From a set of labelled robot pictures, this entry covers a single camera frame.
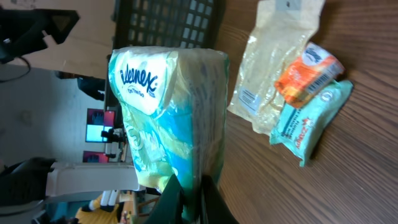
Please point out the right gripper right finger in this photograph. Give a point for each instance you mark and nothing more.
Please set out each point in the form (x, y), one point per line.
(214, 210)

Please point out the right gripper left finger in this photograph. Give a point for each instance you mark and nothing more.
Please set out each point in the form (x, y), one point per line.
(169, 207)

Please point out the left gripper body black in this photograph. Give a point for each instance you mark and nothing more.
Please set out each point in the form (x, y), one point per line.
(23, 31)

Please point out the teal white tissue pack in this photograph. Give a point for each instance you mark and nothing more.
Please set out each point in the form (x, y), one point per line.
(173, 102)

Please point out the teal wet wipes pack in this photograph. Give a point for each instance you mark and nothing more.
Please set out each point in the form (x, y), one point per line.
(299, 130)

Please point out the orange Kleenex tissue pack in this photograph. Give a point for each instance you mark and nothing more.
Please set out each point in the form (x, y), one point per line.
(310, 72)

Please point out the beige foil pouch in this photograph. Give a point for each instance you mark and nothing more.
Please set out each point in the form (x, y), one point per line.
(280, 34)

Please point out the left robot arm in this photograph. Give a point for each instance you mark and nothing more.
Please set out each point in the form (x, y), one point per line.
(29, 185)

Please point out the background monitor screens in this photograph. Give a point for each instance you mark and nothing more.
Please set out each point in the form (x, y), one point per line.
(98, 121)

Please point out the grey plastic basket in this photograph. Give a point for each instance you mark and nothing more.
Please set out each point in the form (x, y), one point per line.
(183, 24)

